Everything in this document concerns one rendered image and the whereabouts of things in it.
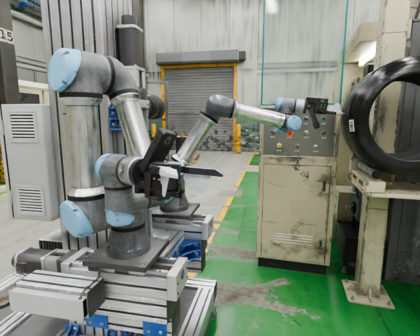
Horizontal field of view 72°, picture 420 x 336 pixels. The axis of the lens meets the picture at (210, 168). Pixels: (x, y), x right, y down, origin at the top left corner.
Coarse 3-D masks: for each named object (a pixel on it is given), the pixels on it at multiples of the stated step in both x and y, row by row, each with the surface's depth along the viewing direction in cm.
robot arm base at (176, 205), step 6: (174, 198) 144; (186, 198) 149; (168, 204) 144; (174, 204) 143; (180, 204) 146; (186, 204) 147; (162, 210) 145; (168, 210) 144; (174, 210) 143; (180, 210) 144
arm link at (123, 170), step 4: (128, 156) 74; (132, 156) 74; (124, 160) 72; (128, 160) 71; (132, 160) 71; (120, 164) 72; (124, 164) 71; (128, 164) 70; (120, 168) 72; (124, 168) 71; (128, 168) 70; (120, 172) 71; (124, 172) 71; (128, 172) 70; (120, 176) 72; (124, 176) 71; (128, 176) 70; (124, 180) 72; (128, 180) 71; (128, 184) 73; (132, 184) 71
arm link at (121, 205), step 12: (108, 192) 76; (120, 192) 76; (132, 192) 79; (108, 204) 77; (120, 204) 76; (132, 204) 79; (144, 204) 82; (108, 216) 78; (120, 216) 77; (132, 216) 79
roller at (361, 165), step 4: (360, 164) 171; (364, 164) 165; (360, 168) 170; (364, 168) 160; (368, 168) 154; (372, 168) 150; (368, 172) 151; (372, 172) 145; (376, 172) 144; (380, 172) 144; (372, 176) 145; (376, 176) 144; (380, 176) 144
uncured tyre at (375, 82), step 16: (400, 64) 135; (416, 64) 132; (368, 80) 141; (384, 80) 136; (400, 80) 158; (416, 80) 156; (352, 96) 147; (368, 96) 139; (352, 112) 144; (368, 112) 140; (368, 128) 141; (352, 144) 149; (368, 144) 142; (368, 160) 146; (384, 160) 142; (400, 160) 139; (416, 160) 138
